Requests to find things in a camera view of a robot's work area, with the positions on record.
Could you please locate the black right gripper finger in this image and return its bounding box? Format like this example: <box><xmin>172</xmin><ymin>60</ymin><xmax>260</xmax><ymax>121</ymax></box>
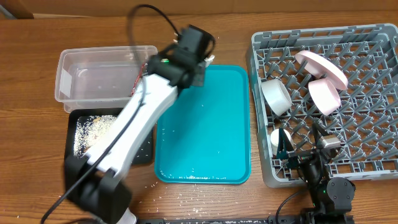
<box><xmin>276</xmin><ymin>128</ymin><xmax>294</xmax><ymax>159</ymax></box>
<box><xmin>312</xmin><ymin>122</ymin><xmax>326</xmax><ymax>146</ymax></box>

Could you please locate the white paper cup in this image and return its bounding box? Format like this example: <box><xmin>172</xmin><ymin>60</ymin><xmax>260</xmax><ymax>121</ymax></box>
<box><xmin>270</xmin><ymin>129</ymin><xmax>294</xmax><ymax>156</ymax></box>

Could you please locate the small pink white bowl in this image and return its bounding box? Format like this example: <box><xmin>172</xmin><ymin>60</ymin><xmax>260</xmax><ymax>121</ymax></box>
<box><xmin>308</xmin><ymin>78</ymin><xmax>341</xmax><ymax>116</ymax></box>

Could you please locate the grey bowl with rice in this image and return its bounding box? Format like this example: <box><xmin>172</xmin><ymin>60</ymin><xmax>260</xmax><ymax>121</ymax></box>
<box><xmin>261</xmin><ymin>79</ymin><xmax>292</xmax><ymax>116</ymax></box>

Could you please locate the large white plate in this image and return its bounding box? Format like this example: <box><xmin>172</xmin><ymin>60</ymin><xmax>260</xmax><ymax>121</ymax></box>
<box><xmin>294</xmin><ymin>50</ymin><xmax>348</xmax><ymax>90</ymax></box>

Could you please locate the white napkin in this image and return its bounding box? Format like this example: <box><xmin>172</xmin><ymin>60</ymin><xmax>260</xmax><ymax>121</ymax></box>
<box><xmin>205</xmin><ymin>55</ymin><xmax>215</xmax><ymax>67</ymax></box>

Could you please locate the red silver foil wrapper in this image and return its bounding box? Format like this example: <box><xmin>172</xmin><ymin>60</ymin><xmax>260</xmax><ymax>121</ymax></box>
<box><xmin>131</xmin><ymin>63</ymin><xmax>147</xmax><ymax>96</ymax></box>

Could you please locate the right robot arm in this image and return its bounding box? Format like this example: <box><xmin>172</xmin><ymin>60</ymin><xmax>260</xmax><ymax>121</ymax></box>
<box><xmin>268</xmin><ymin>123</ymin><xmax>356</xmax><ymax>224</ymax></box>

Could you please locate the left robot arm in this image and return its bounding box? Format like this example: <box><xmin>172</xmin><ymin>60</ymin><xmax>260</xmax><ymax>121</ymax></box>
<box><xmin>40</xmin><ymin>4</ymin><xmax>216</xmax><ymax>223</ymax></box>

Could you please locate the grey plastic dish rack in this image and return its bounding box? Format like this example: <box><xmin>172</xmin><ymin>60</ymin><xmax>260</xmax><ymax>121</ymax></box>
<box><xmin>246</xmin><ymin>24</ymin><xmax>397</xmax><ymax>188</ymax></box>

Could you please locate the teal plastic tray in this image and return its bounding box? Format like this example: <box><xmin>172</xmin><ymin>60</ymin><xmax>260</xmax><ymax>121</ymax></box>
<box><xmin>154</xmin><ymin>65</ymin><xmax>251</xmax><ymax>184</ymax></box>

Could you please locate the clear plastic bin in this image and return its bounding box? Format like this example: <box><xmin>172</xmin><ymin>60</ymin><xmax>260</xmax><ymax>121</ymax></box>
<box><xmin>54</xmin><ymin>45</ymin><xmax>158</xmax><ymax>113</ymax></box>

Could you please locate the food scraps rice pile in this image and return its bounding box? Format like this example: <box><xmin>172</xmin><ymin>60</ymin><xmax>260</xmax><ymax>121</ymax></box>
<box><xmin>73</xmin><ymin>115</ymin><xmax>117</xmax><ymax>157</ymax></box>

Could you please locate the black plastic tray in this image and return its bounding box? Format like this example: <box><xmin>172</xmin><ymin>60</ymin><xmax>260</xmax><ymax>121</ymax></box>
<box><xmin>63</xmin><ymin>107</ymin><xmax>154</xmax><ymax>166</ymax></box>

